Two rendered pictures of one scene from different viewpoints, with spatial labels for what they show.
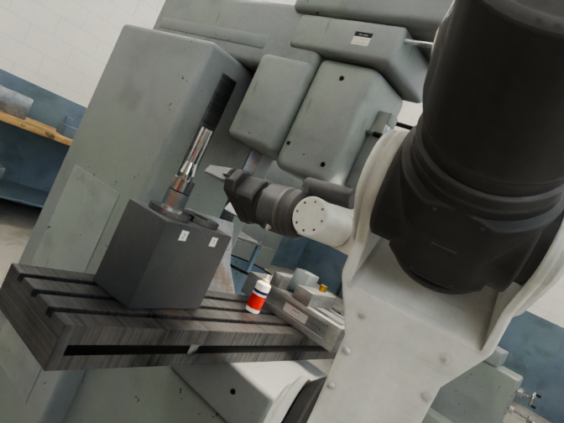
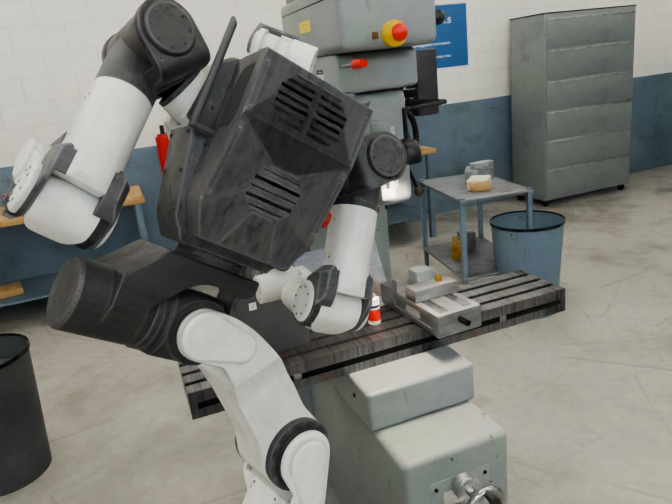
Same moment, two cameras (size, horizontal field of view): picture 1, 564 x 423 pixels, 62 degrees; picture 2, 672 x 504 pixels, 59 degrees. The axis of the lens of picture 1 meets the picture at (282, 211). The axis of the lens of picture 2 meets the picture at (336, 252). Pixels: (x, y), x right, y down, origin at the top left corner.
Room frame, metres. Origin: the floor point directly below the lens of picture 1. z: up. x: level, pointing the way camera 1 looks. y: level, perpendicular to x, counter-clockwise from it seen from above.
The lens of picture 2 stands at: (-0.22, -0.88, 1.69)
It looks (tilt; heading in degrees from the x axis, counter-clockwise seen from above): 17 degrees down; 33
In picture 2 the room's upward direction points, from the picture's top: 6 degrees counter-clockwise
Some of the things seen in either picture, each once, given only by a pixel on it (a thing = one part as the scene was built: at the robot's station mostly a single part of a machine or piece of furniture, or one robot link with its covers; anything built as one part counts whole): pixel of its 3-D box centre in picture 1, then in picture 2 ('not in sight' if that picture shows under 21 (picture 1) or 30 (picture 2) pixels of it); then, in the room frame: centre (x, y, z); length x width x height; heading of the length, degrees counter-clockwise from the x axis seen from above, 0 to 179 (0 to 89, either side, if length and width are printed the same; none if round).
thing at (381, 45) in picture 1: (362, 59); (352, 72); (1.30, -0.02, 1.68); 0.34 x 0.24 x 0.10; 52
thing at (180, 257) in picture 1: (168, 254); (264, 316); (1.00, 0.19, 1.03); 0.22 x 0.12 x 0.20; 150
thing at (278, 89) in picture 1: (289, 116); not in sight; (1.39, 0.10, 1.47); 0.24 x 0.19 x 0.26; 142
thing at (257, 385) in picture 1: (236, 357); (385, 361); (1.27, -0.06, 0.79); 0.50 x 0.35 x 0.12; 52
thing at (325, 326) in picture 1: (303, 303); (427, 297); (1.37, -0.17, 0.98); 0.35 x 0.15 x 0.11; 55
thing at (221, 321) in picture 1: (252, 326); (382, 333); (1.27, -0.06, 0.89); 1.24 x 0.23 x 0.08; 142
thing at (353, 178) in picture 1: (371, 152); (383, 160); (1.20, -0.14, 1.45); 0.04 x 0.04 x 0.21; 52
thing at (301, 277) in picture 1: (303, 281); (421, 277); (1.39, -0.15, 1.04); 0.06 x 0.05 x 0.06; 145
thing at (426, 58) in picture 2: not in sight; (414, 83); (1.72, -0.02, 1.62); 0.20 x 0.09 x 0.21; 52
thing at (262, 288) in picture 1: (259, 292); (373, 306); (1.26, -0.04, 0.98); 0.04 x 0.04 x 0.11
